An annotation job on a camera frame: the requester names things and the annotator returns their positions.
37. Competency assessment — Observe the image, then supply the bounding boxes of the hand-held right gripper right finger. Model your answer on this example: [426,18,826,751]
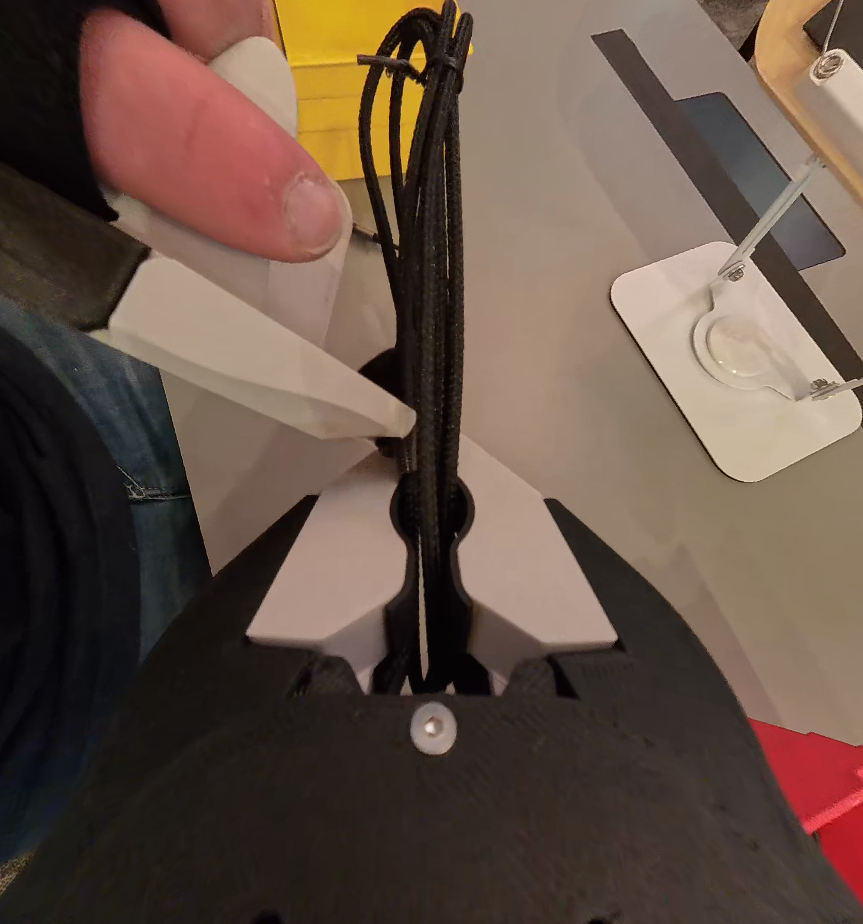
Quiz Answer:
[446,433,618,687]

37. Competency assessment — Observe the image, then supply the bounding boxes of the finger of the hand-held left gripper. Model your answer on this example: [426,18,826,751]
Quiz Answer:
[105,257,419,441]

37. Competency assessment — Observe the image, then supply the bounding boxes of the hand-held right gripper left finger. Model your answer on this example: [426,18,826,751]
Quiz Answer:
[245,453,413,688]

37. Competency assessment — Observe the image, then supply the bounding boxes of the black braided usb-c cable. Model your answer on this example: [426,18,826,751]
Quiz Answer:
[358,0,476,694]

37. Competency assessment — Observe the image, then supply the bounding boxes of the yellow plastic bin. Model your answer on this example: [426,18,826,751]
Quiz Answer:
[276,0,476,181]

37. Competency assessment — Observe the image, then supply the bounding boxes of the red plastic bin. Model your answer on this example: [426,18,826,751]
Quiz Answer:
[752,718,863,924]

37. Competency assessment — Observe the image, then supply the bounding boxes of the person's left hand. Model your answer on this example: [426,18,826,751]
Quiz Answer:
[79,0,353,264]

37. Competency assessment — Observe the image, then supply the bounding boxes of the person's jeans leg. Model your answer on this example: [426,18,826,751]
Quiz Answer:
[0,296,212,665]

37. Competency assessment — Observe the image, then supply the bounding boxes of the white metal stand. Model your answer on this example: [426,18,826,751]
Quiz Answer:
[610,49,863,483]

